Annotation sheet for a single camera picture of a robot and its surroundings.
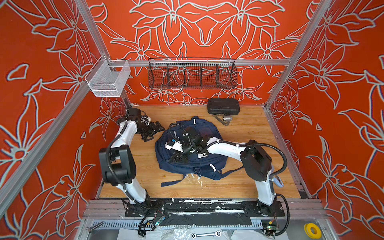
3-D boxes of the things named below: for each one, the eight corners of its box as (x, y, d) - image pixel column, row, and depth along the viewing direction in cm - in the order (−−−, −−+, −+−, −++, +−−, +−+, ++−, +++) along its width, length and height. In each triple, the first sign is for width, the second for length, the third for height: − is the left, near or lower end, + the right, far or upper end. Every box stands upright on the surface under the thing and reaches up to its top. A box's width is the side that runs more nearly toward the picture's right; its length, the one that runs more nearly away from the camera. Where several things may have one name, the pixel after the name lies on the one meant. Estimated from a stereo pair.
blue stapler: (276, 187, 81) (277, 186, 79) (272, 177, 84) (274, 175, 83) (282, 187, 81) (284, 186, 79) (278, 176, 84) (280, 175, 83)
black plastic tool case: (208, 116, 114) (209, 110, 110) (207, 103, 124) (207, 97, 119) (239, 115, 114) (241, 110, 110) (235, 102, 124) (237, 97, 119)
